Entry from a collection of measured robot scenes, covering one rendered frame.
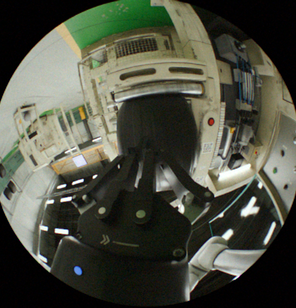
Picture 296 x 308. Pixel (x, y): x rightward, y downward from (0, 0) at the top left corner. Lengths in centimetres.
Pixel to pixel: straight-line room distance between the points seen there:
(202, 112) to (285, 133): 49
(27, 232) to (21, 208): 205
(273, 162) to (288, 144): 14
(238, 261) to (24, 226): 1138
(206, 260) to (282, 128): 67
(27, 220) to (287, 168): 1194
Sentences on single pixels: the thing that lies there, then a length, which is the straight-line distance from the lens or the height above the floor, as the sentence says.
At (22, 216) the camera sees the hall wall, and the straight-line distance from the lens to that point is 1127.
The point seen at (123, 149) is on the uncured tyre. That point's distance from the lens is 31.
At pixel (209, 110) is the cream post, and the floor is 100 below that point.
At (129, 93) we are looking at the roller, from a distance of 35.
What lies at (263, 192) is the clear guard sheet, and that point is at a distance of 71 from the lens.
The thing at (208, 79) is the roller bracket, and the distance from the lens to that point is 38.
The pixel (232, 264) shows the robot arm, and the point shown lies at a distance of 45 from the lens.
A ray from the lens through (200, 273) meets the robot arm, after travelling 57.
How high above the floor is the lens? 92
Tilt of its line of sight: 33 degrees up
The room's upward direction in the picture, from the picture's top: 169 degrees clockwise
